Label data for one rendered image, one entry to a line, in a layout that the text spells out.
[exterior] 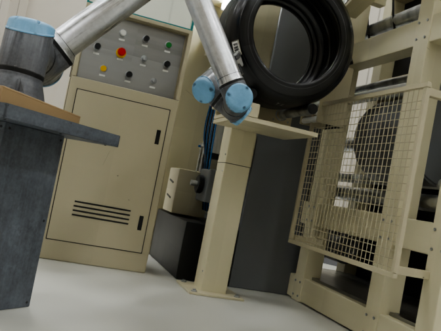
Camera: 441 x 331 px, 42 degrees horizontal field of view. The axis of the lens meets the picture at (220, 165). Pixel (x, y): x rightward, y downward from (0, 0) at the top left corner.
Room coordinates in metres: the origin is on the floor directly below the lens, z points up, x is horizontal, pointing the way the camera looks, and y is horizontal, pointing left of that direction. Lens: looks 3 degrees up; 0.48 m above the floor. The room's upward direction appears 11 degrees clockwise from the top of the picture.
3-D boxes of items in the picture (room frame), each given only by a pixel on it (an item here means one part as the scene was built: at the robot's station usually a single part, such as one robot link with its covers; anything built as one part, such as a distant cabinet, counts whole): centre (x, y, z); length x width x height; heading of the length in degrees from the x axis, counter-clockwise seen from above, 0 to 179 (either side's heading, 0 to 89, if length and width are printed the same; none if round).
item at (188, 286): (2.80, -0.06, 0.01); 0.27 x 0.27 x 0.02; 17
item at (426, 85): (2.44, -0.54, 0.65); 0.90 x 0.02 x 0.70; 17
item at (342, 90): (2.88, -0.46, 1.05); 0.20 x 0.15 x 0.30; 17
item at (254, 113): (2.52, -0.02, 0.84); 0.36 x 0.09 x 0.06; 17
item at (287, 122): (2.73, -0.10, 0.90); 0.40 x 0.03 x 0.10; 107
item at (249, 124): (2.56, -0.15, 0.80); 0.37 x 0.36 x 0.02; 107
